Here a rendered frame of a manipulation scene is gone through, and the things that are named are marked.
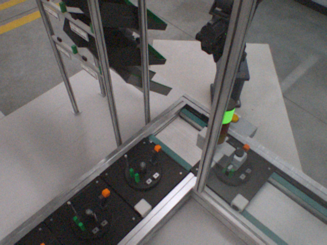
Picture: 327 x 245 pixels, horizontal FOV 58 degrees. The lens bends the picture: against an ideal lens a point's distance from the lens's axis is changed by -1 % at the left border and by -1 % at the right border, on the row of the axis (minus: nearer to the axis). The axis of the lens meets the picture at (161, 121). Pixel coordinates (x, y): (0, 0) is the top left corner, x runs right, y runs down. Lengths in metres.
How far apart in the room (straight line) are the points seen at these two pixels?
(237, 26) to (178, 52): 1.22
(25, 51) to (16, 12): 0.78
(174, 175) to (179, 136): 0.23
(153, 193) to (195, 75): 0.77
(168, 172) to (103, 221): 0.30
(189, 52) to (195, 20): 1.86
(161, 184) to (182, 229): 0.19
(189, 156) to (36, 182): 0.65
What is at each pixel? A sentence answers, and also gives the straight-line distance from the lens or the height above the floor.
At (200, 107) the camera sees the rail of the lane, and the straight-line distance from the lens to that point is 1.37.
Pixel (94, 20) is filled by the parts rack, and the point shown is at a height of 1.53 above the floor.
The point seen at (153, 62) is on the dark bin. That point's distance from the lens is 1.17.
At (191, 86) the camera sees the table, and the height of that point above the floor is 0.86.
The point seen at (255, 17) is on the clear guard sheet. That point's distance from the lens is 0.58.
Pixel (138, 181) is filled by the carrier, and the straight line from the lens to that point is 1.11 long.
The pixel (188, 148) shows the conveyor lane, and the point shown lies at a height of 0.92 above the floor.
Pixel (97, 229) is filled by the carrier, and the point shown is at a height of 1.00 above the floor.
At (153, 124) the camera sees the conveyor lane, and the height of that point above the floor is 0.96.
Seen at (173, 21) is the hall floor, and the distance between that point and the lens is 3.61.
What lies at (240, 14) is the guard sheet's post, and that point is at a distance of 0.57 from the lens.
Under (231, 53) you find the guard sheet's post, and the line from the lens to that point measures 0.63.
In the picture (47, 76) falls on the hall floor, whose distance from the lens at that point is 3.08.
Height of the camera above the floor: 1.99
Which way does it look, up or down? 52 degrees down
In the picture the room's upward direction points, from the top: 1 degrees clockwise
